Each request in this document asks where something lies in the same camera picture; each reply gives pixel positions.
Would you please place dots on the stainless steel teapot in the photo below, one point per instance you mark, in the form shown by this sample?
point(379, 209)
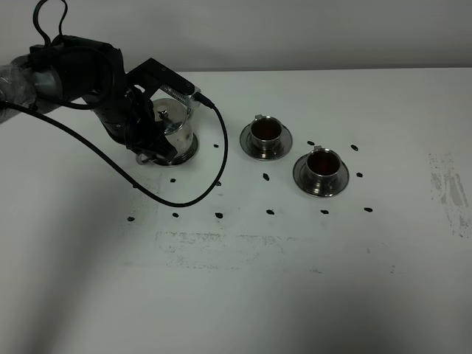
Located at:
point(175, 121)

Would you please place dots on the left steel saucer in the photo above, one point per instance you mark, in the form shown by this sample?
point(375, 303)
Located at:
point(277, 152)

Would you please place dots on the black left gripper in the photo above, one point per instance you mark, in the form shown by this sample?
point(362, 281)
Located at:
point(129, 120)

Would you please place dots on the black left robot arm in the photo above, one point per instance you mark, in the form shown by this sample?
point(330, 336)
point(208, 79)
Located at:
point(87, 75)

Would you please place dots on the right steel saucer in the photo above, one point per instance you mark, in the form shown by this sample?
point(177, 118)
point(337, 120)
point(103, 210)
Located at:
point(320, 186)

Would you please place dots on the steel teapot saucer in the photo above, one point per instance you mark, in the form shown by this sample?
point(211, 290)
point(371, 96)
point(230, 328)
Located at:
point(182, 157)

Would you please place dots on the left steel teacup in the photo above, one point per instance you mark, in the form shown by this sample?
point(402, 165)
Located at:
point(265, 132)

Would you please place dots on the steel teacup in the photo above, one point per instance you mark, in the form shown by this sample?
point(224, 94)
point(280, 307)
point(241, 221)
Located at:
point(265, 132)
point(323, 162)

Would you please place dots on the right steel teacup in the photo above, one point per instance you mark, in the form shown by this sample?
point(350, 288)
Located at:
point(323, 162)

